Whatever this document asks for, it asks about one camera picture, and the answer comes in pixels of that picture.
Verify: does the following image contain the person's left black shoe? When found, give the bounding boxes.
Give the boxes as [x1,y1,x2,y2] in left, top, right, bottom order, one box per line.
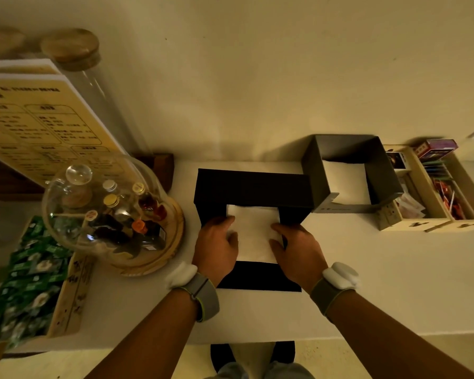
[210,343,236,374]

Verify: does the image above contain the spread of white napkins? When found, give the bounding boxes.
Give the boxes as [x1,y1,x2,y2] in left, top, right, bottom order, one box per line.
[225,204,284,265]

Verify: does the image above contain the cluster of mini liquor bottles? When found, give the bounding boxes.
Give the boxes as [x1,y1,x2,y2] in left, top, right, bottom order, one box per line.
[61,179,169,253]

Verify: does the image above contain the clear glass dome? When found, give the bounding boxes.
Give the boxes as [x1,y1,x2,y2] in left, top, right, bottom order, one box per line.
[41,153,174,269]

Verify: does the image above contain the black paper box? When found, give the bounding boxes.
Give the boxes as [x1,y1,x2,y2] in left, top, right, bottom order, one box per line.
[193,168,315,227]

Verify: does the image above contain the cork-topped glass jar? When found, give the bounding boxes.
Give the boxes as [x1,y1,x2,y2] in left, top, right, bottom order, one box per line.
[0,27,151,158]

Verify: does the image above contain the grey paper box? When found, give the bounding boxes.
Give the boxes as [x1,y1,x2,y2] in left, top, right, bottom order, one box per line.
[301,134,404,214]

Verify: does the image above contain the wooden tray printed side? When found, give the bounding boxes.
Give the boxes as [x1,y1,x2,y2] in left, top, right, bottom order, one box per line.
[0,216,98,352]

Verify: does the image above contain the yellow printed menu board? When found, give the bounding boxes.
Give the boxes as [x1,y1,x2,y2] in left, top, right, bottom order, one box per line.
[0,58,131,186]

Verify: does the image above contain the person's right hand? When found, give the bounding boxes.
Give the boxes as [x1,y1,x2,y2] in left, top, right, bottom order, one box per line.
[268,222,329,295]

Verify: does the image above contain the pile of green packets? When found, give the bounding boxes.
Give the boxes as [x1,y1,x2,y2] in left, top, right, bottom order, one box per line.
[0,216,74,348]

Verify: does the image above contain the person's right forearm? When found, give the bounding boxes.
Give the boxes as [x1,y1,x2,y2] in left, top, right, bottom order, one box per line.
[327,290,474,379]

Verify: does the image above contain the dark brown wooden block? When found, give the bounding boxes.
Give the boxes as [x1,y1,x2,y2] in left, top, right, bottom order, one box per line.
[136,153,175,193]

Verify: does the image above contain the white wrist tracker grey band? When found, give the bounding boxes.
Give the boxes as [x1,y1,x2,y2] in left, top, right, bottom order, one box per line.
[309,261,361,317]
[165,262,221,323]

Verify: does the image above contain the person's right black shoe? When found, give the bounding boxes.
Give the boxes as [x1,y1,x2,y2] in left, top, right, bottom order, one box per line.
[270,341,296,366]

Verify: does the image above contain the round wooden dome base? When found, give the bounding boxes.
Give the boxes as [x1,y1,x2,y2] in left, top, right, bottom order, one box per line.
[114,195,186,277]

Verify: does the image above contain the person's black shoe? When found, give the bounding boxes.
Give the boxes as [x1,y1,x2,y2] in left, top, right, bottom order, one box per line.
[210,343,236,374]
[270,341,296,366]

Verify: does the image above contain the person's grey trousers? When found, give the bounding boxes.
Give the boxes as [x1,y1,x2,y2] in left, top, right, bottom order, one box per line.
[205,361,316,379]

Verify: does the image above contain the person's left hand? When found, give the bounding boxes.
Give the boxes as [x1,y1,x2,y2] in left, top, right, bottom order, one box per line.
[192,215,239,288]

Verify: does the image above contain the person's left forearm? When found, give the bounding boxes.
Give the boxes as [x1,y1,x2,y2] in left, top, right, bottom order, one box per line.
[85,290,200,379]

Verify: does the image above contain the small purple carton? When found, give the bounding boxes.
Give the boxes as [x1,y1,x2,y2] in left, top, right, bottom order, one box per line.
[413,138,459,162]

